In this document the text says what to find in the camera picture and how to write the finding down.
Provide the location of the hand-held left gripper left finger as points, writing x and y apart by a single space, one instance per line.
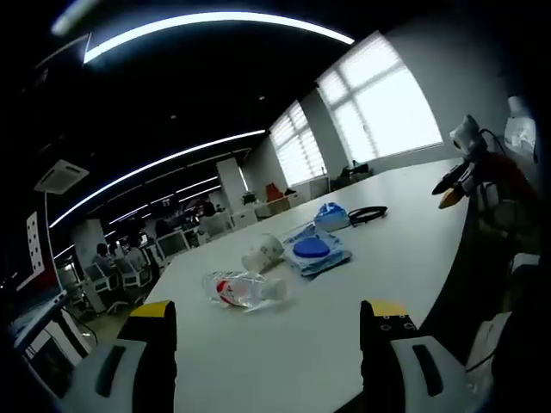
150 353

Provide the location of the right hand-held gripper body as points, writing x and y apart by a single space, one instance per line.
467 131

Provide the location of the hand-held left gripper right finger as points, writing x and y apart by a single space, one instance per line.
387 357

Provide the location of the clear plastic water bottle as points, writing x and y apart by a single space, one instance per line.
241 290

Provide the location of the blue tissue pack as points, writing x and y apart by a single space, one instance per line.
331 215

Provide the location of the white-blue wipes packet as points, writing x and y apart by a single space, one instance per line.
316 251

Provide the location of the white printed paper cup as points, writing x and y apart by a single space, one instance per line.
262 251

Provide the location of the group of white office chairs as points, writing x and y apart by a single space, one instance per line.
125 277

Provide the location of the white worn device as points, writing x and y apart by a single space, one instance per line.
518 129

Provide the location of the person's dark red clothing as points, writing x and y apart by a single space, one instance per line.
512 172

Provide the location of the window with white blinds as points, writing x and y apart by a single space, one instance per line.
297 146
387 107

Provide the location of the white table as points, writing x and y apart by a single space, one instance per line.
280 344

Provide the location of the orange bag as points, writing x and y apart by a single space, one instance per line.
273 192

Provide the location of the long curved ceiling light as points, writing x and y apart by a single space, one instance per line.
215 19
150 170

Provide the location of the green potted plant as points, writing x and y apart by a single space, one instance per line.
249 198

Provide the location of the ceiling air conditioner vent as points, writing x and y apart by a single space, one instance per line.
60 175

